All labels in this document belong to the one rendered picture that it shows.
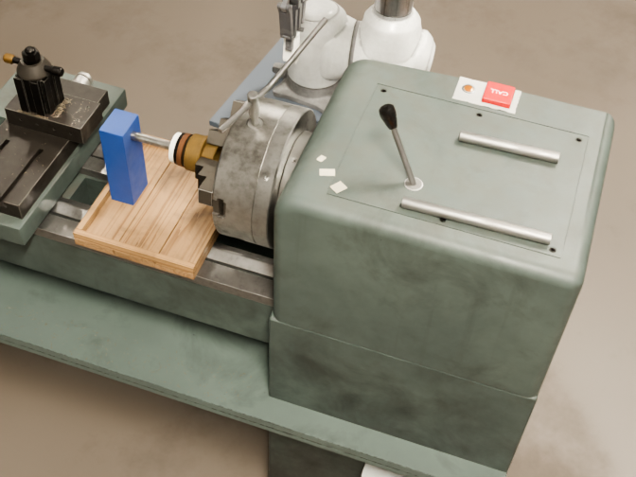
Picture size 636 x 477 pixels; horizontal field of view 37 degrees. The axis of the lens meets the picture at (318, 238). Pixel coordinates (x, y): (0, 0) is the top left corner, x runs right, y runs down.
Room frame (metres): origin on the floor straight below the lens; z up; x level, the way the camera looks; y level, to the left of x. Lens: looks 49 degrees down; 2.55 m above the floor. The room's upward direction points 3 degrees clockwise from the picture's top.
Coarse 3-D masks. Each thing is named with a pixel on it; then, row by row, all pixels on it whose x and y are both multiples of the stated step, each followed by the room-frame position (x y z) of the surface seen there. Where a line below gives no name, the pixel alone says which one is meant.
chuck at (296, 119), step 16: (288, 112) 1.48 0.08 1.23; (304, 112) 1.49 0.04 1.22; (288, 128) 1.43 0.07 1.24; (304, 128) 1.49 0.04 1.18; (272, 144) 1.39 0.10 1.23; (288, 144) 1.40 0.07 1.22; (272, 160) 1.36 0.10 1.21; (272, 176) 1.33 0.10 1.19; (256, 192) 1.31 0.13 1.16; (272, 192) 1.31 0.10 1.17; (256, 208) 1.30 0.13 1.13; (272, 208) 1.31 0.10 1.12; (256, 224) 1.29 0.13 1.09; (272, 224) 1.31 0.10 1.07; (256, 240) 1.30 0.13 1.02; (272, 240) 1.31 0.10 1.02
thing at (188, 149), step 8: (184, 136) 1.51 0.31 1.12; (192, 136) 1.51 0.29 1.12; (200, 136) 1.51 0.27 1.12; (176, 144) 1.49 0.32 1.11; (184, 144) 1.49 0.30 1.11; (192, 144) 1.48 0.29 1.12; (200, 144) 1.48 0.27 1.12; (208, 144) 1.50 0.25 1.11; (176, 152) 1.48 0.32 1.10; (184, 152) 1.48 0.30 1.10; (192, 152) 1.47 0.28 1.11; (200, 152) 1.46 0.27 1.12; (208, 152) 1.47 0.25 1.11; (216, 152) 1.51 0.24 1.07; (176, 160) 1.47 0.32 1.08; (184, 160) 1.46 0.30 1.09; (192, 160) 1.46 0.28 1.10; (216, 160) 1.50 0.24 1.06; (192, 168) 1.46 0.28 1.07
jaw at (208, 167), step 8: (200, 160) 1.45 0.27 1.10; (208, 160) 1.45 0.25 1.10; (200, 168) 1.43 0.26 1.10; (208, 168) 1.42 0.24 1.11; (216, 168) 1.43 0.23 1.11; (200, 176) 1.40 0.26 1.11; (208, 176) 1.40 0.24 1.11; (200, 184) 1.40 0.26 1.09; (208, 184) 1.37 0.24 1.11; (200, 192) 1.35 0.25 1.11; (208, 192) 1.35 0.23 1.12; (200, 200) 1.35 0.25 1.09; (208, 200) 1.34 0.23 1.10; (216, 208) 1.32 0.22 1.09; (224, 208) 1.32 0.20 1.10
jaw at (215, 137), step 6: (234, 102) 1.54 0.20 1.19; (240, 102) 1.54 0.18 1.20; (234, 108) 1.53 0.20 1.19; (234, 114) 1.53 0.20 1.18; (222, 120) 1.52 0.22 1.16; (210, 132) 1.51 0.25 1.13; (216, 132) 1.51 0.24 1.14; (222, 132) 1.50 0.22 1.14; (210, 138) 1.50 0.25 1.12; (216, 138) 1.50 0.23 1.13; (222, 138) 1.50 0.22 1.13; (216, 144) 1.49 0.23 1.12; (222, 144) 1.49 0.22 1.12
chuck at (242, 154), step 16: (272, 112) 1.47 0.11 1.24; (240, 128) 1.42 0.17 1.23; (272, 128) 1.42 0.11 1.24; (224, 144) 1.39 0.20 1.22; (240, 144) 1.39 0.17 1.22; (256, 144) 1.39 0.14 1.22; (224, 160) 1.36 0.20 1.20; (240, 160) 1.36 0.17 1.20; (256, 160) 1.36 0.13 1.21; (224, 176) 1.34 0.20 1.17; (240, 176) 1.34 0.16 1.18; (256, 176) 1.33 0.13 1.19; (224, 192) 1.32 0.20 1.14; (240, 192) 1.32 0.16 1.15; (240, 208) 1.30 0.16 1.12; (224, 224) 1.31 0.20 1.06; (240, 224) 1.30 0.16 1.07
